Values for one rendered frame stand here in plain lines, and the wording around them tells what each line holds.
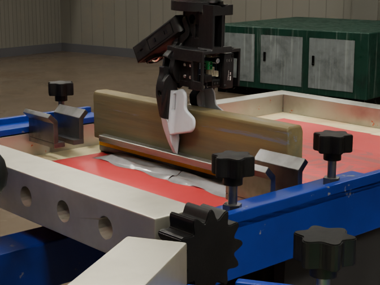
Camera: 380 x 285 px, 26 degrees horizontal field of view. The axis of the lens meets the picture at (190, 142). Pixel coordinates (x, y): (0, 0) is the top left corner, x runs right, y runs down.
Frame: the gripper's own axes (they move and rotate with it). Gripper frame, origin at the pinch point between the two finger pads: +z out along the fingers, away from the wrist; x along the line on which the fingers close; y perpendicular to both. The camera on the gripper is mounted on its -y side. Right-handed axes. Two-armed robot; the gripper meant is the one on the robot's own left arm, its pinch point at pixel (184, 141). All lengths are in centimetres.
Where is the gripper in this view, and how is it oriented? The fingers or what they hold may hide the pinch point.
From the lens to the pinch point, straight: 117.4
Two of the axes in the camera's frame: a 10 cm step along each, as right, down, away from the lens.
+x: 7.4, -1.4, 6.5
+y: 6.7, 1.8, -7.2
